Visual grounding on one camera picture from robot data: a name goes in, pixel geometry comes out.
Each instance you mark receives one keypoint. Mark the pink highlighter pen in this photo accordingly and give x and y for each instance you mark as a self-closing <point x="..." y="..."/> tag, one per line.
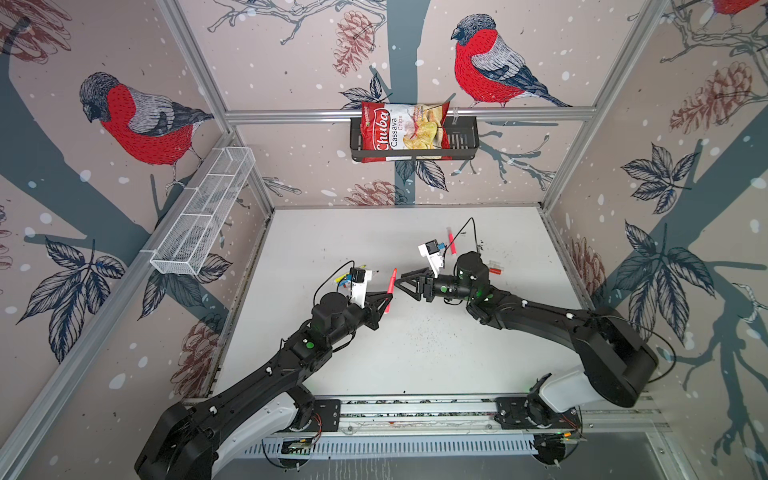
<point x="451" y="247"/>
<point x="391" y="288"/>

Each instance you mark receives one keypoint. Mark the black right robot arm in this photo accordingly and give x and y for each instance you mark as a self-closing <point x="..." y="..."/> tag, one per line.
<point x="616" y="363"/>

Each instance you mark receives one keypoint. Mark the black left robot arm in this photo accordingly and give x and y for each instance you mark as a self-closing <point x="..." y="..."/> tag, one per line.
<point x="197" y="442"/>

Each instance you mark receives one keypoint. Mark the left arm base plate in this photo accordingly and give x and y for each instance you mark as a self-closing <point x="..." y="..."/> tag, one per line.
<point x="322" y="415"/>

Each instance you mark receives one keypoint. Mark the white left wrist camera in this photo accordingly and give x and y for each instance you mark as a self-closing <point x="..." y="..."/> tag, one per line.
<point x="359" y="278"/>

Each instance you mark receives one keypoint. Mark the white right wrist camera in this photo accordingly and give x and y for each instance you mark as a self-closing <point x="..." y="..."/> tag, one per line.
<point x="432" y="251"/>

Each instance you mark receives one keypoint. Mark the black wire wall basket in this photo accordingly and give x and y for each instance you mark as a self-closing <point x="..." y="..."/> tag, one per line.
<point x="462" y="133"/>

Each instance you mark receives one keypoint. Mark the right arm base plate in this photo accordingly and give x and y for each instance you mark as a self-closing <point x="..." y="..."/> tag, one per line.
<point x="537" y="414"/>

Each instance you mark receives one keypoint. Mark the red cassava chips bag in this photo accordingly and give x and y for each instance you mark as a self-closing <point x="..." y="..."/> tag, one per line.
<point x="390" y="127"/>

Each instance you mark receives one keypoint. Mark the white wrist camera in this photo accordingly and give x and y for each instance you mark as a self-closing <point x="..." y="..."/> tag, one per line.
<point x="359" y="278"/>
<point x="432" y="251"/>

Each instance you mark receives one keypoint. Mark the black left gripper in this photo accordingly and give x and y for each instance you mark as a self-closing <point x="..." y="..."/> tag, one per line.
<point x="372" y="316"/>

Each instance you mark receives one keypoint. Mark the white mesh wall tray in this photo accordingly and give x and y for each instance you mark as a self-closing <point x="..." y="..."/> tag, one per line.
<point x="192" y="236"/>

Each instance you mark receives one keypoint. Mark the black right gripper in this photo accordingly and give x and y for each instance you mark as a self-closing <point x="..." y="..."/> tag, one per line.
<point x="415" y="283"/>

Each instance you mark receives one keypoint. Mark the aluminium front rail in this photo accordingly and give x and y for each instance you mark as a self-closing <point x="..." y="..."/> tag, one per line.
<point x="459" y="414"/>

